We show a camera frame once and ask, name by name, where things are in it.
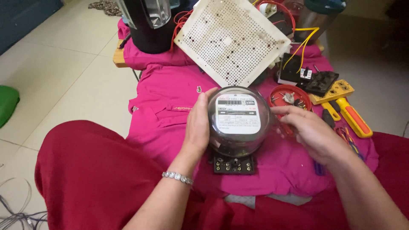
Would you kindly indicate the person's right hand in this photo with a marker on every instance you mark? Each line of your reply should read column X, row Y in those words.
column 311, row 134

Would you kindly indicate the person's left hand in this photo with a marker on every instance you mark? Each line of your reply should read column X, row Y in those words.
column 197, row 126

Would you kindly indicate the person's right fingers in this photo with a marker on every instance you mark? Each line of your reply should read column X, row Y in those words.
column 287, row 116

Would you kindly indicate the round glass electricity meter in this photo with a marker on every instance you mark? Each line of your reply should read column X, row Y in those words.
column 236, row 127

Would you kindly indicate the red round plastic lid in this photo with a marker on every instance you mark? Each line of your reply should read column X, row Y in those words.
column 289, row 102

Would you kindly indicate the screws and metal bits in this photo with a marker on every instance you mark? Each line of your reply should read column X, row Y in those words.
column 289, row 98

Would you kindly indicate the yellow socket block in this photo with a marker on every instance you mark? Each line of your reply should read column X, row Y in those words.
column 332, row 92

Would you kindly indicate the yellow and orange screwdriver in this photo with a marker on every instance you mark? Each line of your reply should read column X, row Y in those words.
column 354, row 117

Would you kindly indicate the white perforated mounting board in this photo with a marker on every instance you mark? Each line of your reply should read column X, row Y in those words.
column 231, row 40

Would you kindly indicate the steel pot with green lid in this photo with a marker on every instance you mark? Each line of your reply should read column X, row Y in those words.
column 319, row 16

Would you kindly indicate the pink polo shirt cloth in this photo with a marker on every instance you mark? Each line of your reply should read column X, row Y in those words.
column 179, row 105

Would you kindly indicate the black blender base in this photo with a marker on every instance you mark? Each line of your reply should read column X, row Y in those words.
column 150, row 25

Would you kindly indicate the small wooden table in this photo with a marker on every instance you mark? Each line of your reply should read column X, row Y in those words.
column 119, row 57

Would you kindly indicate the person's red trousers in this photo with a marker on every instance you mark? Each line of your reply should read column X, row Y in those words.
column 96, row 179

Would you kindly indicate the patterned floor rag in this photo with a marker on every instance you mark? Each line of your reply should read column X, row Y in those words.
column 105, row 6

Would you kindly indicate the green plastic object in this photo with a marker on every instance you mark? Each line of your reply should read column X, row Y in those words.
column 7, row 103

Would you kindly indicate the dark blue cabinet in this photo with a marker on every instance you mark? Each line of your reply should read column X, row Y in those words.
column 22, row 19

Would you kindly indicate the black switch plate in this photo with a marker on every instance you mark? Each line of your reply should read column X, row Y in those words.
column 290, row 68

